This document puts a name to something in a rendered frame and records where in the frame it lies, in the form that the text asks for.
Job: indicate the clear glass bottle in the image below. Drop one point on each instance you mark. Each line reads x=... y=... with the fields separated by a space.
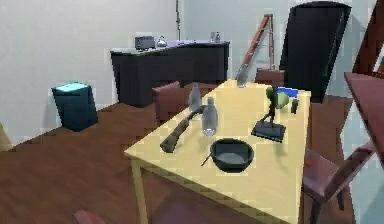
x=209 y=116
x=242 y=76
x=194 y=97

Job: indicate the dark red wooden chair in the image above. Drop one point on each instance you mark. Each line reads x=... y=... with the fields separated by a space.
x=328 y=176
x=270 y=76
x=168 y=100

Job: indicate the black kitchen counter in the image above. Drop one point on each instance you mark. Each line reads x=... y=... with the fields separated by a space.
x=170 y=71

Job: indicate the thin dark pencil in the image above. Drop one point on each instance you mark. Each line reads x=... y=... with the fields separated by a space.
x=206 y=160

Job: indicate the black bowl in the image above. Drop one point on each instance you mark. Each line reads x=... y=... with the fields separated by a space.
x=232 y=155

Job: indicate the silver kettle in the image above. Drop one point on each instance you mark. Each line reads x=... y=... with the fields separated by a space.
x=161 y=42

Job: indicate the small glass cup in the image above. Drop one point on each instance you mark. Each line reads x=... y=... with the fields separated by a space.
x=212 y=36

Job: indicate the black statue on base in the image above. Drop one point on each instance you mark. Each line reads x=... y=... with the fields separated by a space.
x=269 y=128

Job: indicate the small dark bottle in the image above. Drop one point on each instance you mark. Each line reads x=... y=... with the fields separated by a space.
x=218 y=37

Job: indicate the dark grey toaster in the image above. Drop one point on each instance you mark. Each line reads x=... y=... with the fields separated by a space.
x=144 y=42

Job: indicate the green apple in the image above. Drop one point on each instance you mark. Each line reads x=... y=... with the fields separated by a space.
x=282 y=99

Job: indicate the yellow wooden table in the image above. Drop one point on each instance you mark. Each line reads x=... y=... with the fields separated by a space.
x=266 y=166

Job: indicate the red step ladder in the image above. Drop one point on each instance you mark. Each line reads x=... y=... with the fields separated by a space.
x=258 y=45

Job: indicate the blue flat box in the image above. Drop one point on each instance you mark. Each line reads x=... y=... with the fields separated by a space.
x=288 y=91

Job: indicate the small black shaker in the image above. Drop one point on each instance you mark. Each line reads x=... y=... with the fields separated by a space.
x=294 y=106

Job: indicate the dark blue bin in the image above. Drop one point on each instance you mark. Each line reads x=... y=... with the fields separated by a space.
x=75 y=106

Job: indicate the black fridge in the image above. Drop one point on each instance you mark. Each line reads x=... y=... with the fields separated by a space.
x=313 y=50

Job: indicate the dark red table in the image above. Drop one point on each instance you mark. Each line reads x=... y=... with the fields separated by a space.
x=368 y=103

